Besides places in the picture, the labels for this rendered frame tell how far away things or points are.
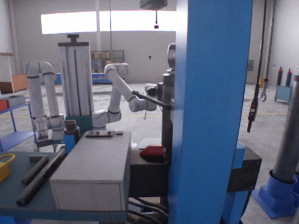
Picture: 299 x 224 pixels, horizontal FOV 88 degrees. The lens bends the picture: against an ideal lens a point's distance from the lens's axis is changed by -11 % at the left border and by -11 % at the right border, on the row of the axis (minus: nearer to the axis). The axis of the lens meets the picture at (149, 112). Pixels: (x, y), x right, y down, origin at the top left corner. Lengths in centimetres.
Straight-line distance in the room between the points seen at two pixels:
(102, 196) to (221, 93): 48
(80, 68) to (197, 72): 179
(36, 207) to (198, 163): 58
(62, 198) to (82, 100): 166
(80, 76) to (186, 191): 182
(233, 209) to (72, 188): 88
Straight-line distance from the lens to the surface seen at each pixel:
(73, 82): 219
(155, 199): 146
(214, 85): 52
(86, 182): 59
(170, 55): 98
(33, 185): 81
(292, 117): 205
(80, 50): 217
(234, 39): 54
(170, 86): 96
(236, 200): 113
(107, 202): 63
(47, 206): 74
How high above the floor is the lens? 153
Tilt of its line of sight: 16 degrees down
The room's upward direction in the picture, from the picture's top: straight up
